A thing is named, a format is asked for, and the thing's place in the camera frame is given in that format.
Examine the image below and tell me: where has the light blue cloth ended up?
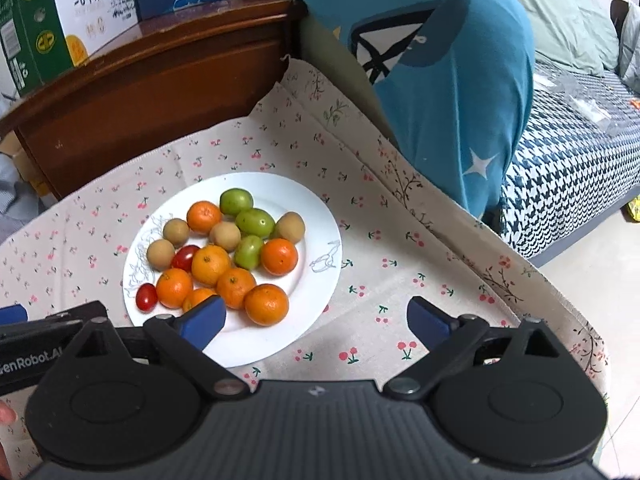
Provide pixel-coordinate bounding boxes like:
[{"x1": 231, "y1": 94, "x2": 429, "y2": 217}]
[{"x1": 0, "y1": 95, "x2": 60, "y2": 221}]

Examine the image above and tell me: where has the longan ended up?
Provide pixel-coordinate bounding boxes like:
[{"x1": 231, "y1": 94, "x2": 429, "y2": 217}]
[
  {"x1": 274, "y1": 211, "x2": 306, "y2": 244},
  {"x1": 209, "y1": 221, "x2": 242, "y2": 253},
  {"x1": 163, "y1": 218, "x2": 191, "y2": 243},
  {"x1": 146, "y1": 239, "x2": 176, "y2": 269}
]

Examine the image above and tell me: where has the houndstooth bed sheet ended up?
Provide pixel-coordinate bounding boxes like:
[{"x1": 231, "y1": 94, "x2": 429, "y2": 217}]
[{"x1": 500, "y1": 57, "x2": 640, "y2": 261}]

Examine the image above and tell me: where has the brown wooden nightstand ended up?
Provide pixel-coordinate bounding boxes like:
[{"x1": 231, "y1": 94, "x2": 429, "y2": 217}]
[{"x1": 0, "y1": 0, "x2": 303, "y2": 201}]

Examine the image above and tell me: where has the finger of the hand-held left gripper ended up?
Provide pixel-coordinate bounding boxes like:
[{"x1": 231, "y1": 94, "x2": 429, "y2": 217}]
[
  {"x1": 0, "y1": 304, "x2": 29, "y2": 327},
  {"x1": 30, "y1": 301, "x2": 108, "y2": 331}
]

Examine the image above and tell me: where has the cherry tomato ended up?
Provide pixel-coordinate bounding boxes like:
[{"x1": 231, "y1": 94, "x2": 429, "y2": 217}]
[
  {"x1": 171, "y1": 245, "x2": 201, "y2": 272},
  {"x1": 135, "y1": 283, "x2": 159, "y2": 312}
]

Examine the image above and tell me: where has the cardboard box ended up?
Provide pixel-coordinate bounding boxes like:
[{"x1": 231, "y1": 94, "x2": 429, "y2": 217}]
[{"x1": 0, "y1": 132, "x2": 51, "y2": 196}]

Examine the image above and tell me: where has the pale green pillow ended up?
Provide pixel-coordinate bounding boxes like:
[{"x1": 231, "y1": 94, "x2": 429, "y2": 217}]
[
  {"x1": 542, "y1": 0, "x2": 621, "y2": 73},
  {"x1": 472, "y1": 0, "x2": 606, "y2": 78}
]

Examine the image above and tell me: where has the white plate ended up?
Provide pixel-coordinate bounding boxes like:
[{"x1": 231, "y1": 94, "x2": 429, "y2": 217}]
[{"x1": 122, "y1": 172, "x2": 343, "y2": 368}]

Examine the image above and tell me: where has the green and white carton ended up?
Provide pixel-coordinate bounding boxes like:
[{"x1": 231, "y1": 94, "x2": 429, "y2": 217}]
[{"x1": 0, "y1": 0, "x2": 141, "y2": 98}]

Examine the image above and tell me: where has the blue star print quilt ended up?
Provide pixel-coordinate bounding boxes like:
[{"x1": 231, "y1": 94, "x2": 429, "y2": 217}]
[{"x1": 260, "y1": 0, "x2": 536, "y2": 221}]

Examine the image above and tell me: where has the person's left hand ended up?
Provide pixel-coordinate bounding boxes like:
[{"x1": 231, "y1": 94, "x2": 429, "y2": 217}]
[{"x1": 0, "y1": 400, "x2": 20, "y2": 480}]

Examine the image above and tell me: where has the olive green bed cloth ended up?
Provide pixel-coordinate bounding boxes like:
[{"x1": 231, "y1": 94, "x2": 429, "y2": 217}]
[{"x1": 299, "y1": 12, "x2": 401, "y2": 151}]

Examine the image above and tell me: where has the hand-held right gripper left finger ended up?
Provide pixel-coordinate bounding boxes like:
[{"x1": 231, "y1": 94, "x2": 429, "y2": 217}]
[{"x1": 75, "y1": 295, "x2": 248, "y2": 401}]

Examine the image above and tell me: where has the clear plastic bag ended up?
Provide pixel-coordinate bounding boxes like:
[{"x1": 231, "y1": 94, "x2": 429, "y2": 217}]
[{"x1": 535, "y1": 67, "x2": 640, "y2": 136}]

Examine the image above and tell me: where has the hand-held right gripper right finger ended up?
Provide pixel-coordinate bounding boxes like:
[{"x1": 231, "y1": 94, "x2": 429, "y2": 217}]
[{"x1": 385, "y1": 296, "x2": 561, "y2": 401}]

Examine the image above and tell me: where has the cherry print tablecloth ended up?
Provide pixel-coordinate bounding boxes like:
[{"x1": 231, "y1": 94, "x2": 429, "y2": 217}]
[{"x1": 0, "y1": 57, "x2": 612, "y2": 480}]

